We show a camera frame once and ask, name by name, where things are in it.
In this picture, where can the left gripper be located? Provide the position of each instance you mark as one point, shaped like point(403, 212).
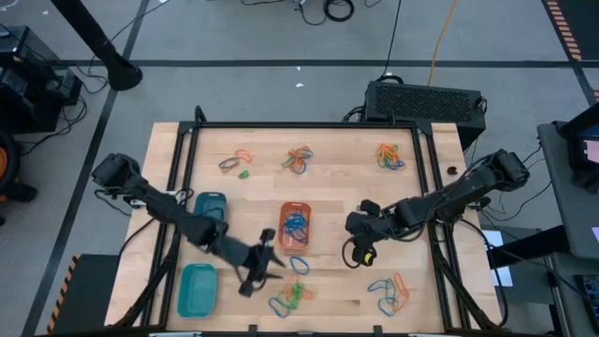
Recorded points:
point(252, 259)

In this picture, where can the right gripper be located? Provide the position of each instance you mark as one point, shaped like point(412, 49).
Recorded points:
point(369, 227)

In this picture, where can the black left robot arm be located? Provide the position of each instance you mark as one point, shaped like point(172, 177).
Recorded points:
point(164, 208)

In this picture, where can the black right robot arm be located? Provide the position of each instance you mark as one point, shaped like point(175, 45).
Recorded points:
point(468, 187)

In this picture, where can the top-centre rubber band pile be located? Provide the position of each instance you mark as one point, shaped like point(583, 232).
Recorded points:
point(286, 163)

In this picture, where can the orange plastic basket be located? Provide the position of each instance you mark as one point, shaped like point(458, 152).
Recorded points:
point(295, 206)

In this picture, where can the bright teal plastic basket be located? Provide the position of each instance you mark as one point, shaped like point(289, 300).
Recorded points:
point(196, 290)

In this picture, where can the dark teal plastic basket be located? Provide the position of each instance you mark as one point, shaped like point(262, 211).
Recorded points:
point(210, 206)

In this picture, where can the small black knob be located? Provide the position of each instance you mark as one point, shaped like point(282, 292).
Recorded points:
point(452, 170)

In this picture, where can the black perforated computer case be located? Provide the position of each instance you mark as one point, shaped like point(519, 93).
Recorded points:
point(421, 103)

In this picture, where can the black beam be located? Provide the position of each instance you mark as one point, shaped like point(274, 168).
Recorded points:
point(524, 248)

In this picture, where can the black hazard-striped floor mat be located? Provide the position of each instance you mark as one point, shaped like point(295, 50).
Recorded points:
point(585, 23)
point(89, 295)

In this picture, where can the grey desk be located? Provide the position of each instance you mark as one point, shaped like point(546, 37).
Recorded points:
point(575, 220)

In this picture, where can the black keyboard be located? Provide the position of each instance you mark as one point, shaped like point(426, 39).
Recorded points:
point(590, 295)

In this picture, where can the black monitor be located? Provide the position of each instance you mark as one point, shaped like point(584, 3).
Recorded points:
point(580, 131)

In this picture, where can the black pole stand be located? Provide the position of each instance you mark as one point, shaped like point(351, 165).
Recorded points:
point(122, 75)

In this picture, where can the black orange wheeled machine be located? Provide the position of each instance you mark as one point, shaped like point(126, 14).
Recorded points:
point(21, 192)

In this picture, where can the black equipment cart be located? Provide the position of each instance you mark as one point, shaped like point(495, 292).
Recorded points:
point(28, 93)

